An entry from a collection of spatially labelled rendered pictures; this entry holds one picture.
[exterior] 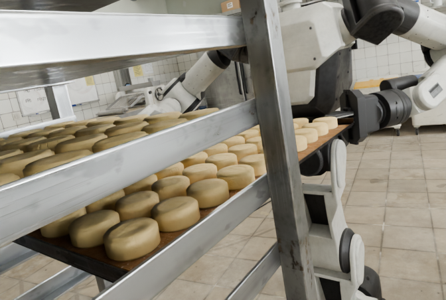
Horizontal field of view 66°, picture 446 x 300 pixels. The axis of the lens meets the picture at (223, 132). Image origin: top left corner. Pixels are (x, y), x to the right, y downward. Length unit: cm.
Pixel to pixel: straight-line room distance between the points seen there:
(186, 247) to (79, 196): 11
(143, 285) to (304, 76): 77
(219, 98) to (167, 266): 505
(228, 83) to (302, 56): 428
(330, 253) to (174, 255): 94
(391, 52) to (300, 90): 462
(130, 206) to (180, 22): 21
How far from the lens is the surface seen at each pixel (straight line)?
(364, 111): 82
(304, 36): 94
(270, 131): 39
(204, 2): 642
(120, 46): 26
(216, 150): 59
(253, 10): 38
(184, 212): 35
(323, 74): 96
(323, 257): 123
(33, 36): 23
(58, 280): 74
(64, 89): 71
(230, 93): 520
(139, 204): 40
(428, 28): 106
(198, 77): 119
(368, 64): 558
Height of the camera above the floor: 129
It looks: 11 degrees down
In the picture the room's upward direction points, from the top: 10 degrees counter-clockwise
